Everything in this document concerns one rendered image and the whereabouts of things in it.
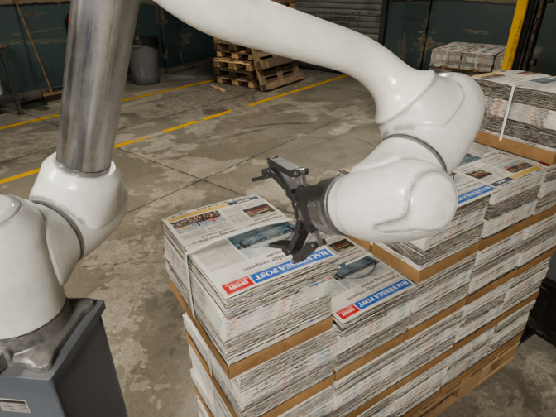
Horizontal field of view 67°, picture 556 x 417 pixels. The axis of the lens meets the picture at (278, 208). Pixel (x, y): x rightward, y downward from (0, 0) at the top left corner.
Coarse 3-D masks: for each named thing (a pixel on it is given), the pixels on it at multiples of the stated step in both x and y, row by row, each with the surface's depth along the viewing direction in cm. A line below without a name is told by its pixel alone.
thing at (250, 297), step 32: (224, 256) 92; (256, 256) 92; (288, 256) 92; (320, 256) 93; (224, 288) 83; (256, 288) 84; (288, 288) 89; (320, 288) 96; (224, 320) 83; (256, 320) 88; (288, 320) 95; (320, 320) 101; (224, 352) 87; (256, 352) 92
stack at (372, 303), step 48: (336, 240) 141; (336, 288) 119; (384, 288) 119; (432, 288) 127; (480, 288) 146; (192, 336) 122; (336, 336) 111; (384, 336) 122; (432, 336) 139; (480, 336) 166; (240, 384) 94; (288, 384) 105; (336, 384) 118; (384, 384) 136; (432, 384) 157
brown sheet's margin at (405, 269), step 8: (352, 240) 139; (360, 240) 136; (368, 248) 133; (376, 248) 130; (472, 248) 130; (376, 256) 131; (384, 256) 128; (392, 256) 125; (456, 256) 126; (464, 256) 130; (392, 264) 126; (400, 264) 123; (408, 264) 120; (440, 264) 122; (448, 264) 126; (400, 272) 124; (408, 272) 121; (416, 272) 118; (424, 272) 119; (432, 272) 122; (416, 280) 119
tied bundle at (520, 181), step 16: (464, 160) 143; (480, 160) 143; (496, 160) 143; (512, 160) 143; (480, 176) 131; (496, 176) 131; (512, 176) 131; (528, 176) 131; (544, 176) 138; (512, 192) 130; (528, 192) 137; (496, 208) 129; (512, 208) 135; (528, 208) 141; (496, 224) 133; (512, 224) 140
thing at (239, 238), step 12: (240, 228) 103; (264, 228) 103; (276, 228) 103; (204, 240) 99; (228, 240) 99; (240, 240) 99; (192, 252) 95; (204, 252) 94; (192, 264) 95; (192, 276) 97; (192, 288) 99; (192, 300) 100
